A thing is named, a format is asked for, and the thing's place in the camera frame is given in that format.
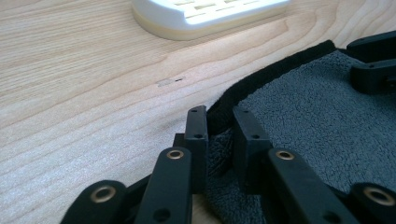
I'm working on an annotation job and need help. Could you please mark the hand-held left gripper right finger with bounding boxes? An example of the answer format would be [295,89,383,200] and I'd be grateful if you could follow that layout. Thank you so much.
[231,105,276,194]

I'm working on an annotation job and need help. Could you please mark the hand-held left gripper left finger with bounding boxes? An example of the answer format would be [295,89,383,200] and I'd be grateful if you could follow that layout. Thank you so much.
[172,105,209,194]

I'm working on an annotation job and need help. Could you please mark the grey and yellow towel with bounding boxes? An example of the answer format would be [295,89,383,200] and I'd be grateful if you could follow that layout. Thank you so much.
[204,39,396,224]

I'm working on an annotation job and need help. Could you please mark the white rack with handle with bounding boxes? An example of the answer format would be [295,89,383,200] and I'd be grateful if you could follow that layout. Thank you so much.
[130,0,292,42]

